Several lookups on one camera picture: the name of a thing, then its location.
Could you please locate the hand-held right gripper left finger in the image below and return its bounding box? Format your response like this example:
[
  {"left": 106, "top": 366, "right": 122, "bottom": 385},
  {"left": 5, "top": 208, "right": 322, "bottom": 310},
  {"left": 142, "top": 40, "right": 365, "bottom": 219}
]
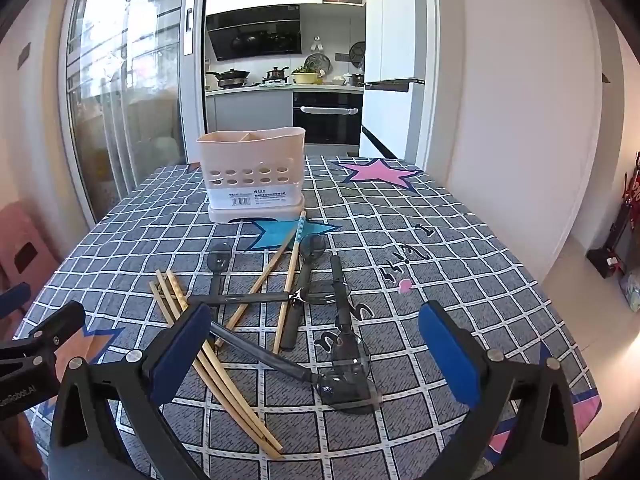
[{"left": 49, "top": 301, "right": 213, "bottom": 480}]

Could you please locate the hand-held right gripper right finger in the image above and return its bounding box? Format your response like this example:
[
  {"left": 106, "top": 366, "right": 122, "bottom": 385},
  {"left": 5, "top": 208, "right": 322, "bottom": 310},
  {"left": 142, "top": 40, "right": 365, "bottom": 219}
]
[{"left": 418, "top": 300, "right": 583, "bottom": 480}]

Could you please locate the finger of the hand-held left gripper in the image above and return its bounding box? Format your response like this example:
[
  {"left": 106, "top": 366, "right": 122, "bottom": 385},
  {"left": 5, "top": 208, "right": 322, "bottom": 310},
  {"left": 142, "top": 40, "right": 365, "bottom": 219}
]
[
  {"left": 0, "top": 301, "right": 87, "bottom": 367},
  {"left": 0, "top": 282, "right": 32, "bottom": 320}
]

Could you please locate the translucent black plastic spoon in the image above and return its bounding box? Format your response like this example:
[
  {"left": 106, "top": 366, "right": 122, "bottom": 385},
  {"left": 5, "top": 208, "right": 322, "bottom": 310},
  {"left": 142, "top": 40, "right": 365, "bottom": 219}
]
[
  {"left": 206, "top": 241, "right": 234, "bottom": 306},
  {"left": 329, "top": 255, "right": 372, "bottom": 380},
  {"left": 186, "top": 282, "right": 349, "bottom": 307},
  {"left": 209, "top": 321, "right": 384, "bottom": 415},
  {"left": 279, "top": 234, "right": 327, "bottom": 352}
]

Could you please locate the blue patterned wooden chopstick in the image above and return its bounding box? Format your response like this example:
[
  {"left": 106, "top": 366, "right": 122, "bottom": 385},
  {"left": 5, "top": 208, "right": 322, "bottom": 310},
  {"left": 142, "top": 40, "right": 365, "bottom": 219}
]
[{"left": 272, "top": 210, "right": 307, "bottom": 354}]

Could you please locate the beige plastic utensil holder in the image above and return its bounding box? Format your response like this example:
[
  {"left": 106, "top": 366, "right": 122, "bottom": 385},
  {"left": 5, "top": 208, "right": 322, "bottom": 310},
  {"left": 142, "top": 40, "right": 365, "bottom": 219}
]
[{"left": 196, "top": 127, "right": 307, "bottom": 223}]

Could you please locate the pink plastic stool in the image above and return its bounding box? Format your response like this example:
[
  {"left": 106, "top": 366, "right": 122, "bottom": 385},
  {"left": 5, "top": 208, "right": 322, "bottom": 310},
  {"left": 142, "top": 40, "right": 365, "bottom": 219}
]
[{"left": 0, "top": 201, "right": 61, "bottom": 311}]

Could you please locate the grey checked tablecloth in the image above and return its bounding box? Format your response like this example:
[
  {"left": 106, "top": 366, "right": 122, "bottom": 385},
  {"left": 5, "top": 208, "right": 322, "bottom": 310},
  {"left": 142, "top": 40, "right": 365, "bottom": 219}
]
[{"left": 12, "top": 154, "right": 601, "bottom": 480}]

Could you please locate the black box on floor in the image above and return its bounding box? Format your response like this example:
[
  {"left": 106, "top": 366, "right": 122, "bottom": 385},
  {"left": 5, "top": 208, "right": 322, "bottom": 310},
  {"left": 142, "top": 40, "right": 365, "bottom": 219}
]
[{"left": 587, "top": 247, "right": 626, "bottom": 278}]

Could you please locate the sliding glass door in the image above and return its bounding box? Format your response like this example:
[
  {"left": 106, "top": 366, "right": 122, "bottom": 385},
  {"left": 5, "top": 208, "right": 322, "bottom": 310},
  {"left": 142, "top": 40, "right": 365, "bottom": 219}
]
[{"left": 59, "top": 0, "right": 206, "bottom": 233}]

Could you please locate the red hanging decoration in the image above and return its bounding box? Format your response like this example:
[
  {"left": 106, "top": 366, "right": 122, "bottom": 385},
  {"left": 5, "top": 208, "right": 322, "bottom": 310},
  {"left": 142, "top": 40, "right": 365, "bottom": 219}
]
[{"left": 627, "top": 152, "right": 640, "bottom": 211}]

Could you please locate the grey lower kitchen cabinet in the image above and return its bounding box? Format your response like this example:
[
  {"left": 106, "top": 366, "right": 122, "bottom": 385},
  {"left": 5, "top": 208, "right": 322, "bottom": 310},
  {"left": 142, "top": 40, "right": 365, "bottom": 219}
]
[{"left": 205, "top": 91, "right": 293, "bottom": 136}]

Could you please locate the black built-in oven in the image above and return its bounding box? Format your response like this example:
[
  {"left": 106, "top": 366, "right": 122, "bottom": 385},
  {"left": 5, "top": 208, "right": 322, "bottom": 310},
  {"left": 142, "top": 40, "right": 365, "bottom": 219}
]
[{"left": 292, "top": 91, "right": 363, "bottom": 145}]

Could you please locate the black wok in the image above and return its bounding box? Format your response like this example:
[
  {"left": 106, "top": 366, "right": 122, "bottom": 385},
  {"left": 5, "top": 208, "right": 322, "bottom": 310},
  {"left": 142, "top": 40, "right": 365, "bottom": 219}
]
[{"left": 212, "top": 67, "right": 251, "bottom": 90}]

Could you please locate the white refrigerator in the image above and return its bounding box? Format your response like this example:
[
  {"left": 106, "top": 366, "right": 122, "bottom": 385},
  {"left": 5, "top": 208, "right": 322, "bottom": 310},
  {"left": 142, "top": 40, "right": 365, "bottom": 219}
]
[{"left": 360, "top": 0, "right": 441, "bottom": 171}]

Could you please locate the black range hood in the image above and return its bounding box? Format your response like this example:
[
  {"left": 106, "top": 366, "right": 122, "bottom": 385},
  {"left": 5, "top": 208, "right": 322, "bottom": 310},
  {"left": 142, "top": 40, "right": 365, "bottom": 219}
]
[{"left": 206, "top": 4, "right": 303, "bottom": 62}]

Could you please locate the silver door handle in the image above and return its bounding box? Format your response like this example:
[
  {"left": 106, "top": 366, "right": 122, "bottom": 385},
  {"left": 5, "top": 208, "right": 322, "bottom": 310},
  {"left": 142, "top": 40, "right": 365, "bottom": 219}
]
[{"left": 182, "top": 0, "right": 195, "bottom": 56}]

